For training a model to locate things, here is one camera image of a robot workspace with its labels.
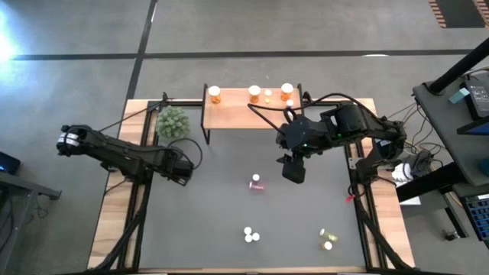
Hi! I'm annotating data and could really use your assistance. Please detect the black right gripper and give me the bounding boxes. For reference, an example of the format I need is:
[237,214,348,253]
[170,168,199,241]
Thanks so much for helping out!
[275,115,329,184]

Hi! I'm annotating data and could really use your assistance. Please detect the wide orange medicine bottle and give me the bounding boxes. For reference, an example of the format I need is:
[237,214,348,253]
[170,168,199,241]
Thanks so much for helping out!
[280,82,294,102]
[208,85,222,105]
[248,84,262,104]

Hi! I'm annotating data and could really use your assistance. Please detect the green potted plant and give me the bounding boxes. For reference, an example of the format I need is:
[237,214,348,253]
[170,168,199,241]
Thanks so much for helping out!
[154,105,191,141]

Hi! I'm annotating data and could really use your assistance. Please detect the white printed paper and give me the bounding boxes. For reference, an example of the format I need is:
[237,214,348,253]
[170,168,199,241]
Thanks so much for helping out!
[391,162,421,206]

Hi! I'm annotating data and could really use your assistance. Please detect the black side stand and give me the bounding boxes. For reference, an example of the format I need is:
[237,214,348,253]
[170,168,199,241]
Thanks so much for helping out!
[0,171,63,274]

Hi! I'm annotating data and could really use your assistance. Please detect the dark grey desk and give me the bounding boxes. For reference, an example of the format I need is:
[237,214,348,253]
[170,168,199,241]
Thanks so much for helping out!
[395,68,489,203]

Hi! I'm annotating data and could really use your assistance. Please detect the black device blue light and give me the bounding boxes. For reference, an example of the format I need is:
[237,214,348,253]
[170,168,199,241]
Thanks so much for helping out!
[0,151,21,176]

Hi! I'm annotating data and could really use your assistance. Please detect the small teal box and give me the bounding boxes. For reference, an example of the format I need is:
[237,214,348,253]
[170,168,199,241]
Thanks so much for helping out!
[449,87,470,105]

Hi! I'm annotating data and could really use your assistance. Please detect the computer monitor blue screen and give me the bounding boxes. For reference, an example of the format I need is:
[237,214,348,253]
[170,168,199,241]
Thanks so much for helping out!
[456,116,489,137]

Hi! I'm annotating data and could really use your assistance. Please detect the thick black pole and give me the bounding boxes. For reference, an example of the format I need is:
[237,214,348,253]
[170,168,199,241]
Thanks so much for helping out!
[427,37,489,95]

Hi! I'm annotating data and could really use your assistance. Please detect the black power adapter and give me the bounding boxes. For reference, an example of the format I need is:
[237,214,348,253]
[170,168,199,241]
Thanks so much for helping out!
[464,74,489,119]

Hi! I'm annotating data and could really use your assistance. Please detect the black striped floor mat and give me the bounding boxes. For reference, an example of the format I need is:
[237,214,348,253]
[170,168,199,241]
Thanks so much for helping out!
[427,0,486,29]

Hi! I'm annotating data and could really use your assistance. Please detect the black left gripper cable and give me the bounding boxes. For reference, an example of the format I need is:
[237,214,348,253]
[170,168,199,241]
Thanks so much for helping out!
[167,137,203,171]

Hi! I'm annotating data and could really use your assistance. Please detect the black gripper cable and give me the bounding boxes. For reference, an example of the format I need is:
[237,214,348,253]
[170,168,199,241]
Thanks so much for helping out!
[247,92,379,134]
[167,137,203,171]

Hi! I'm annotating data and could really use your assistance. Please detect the wooden shelf black frame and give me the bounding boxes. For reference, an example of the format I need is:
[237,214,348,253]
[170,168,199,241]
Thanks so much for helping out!
[201,82,307,145]

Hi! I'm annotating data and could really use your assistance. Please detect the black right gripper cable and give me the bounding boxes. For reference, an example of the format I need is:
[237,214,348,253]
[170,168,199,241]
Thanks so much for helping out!
[247,92,379,134]

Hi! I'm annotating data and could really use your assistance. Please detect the black aluminium table frame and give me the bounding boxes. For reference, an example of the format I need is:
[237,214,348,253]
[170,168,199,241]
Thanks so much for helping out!
[86,91,417,274]

